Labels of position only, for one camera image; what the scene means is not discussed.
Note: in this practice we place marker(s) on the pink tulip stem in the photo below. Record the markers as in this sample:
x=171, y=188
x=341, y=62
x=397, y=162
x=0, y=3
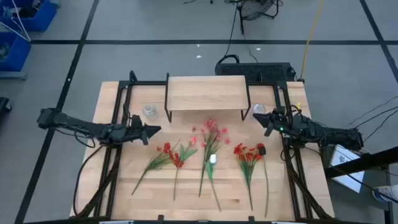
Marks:
x=185, y=154

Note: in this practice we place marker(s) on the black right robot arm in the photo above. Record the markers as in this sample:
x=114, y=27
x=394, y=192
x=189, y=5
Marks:
x=329, y=134

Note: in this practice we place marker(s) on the black perforated computer case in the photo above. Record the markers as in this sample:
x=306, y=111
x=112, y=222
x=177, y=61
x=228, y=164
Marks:
x=255, y=71

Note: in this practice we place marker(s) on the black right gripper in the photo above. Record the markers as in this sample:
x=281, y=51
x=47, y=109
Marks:
x=280, y=126

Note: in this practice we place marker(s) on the white box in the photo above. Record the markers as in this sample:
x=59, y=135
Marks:
x=346, y=168

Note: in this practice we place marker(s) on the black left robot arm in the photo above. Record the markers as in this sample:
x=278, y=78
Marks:
x=77, y=126

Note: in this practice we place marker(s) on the black floor fan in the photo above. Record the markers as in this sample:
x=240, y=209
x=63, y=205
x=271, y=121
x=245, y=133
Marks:
x=258, y=9

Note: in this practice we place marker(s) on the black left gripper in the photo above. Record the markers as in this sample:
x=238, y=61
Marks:
x=132, y=133

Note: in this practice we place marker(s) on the blue plastic bin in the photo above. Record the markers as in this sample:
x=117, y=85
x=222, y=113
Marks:
x=17, y=53
x=40, y=17

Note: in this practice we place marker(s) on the dark bud flower stem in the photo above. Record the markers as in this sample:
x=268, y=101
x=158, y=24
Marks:
x=262, y=151

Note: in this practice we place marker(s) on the pink blossom spray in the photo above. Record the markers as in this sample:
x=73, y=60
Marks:
x=211, y=140

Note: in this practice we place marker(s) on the black metal table frame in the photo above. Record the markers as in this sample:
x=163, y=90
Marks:
x=146, y=83

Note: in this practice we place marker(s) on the person's shoe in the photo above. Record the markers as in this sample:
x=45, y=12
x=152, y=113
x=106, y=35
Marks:
x=385, y=193

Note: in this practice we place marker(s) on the black metal beam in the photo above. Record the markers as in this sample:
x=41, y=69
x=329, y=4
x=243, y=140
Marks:
x=367, y=161

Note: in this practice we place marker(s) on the red flower spray with grass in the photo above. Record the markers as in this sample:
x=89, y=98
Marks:
x=247, y=155
x=166, y=149

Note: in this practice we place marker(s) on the wooden shelf with black legs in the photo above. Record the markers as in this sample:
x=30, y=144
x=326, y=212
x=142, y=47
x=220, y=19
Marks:
x=206, y=91

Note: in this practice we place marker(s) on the cut glass vase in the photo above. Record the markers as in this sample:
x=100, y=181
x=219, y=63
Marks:
x=259, y=109
x=150, y=112

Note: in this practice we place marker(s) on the white tulip stem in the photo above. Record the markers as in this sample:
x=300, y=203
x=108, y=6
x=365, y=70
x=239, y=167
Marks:
x=213, y=159

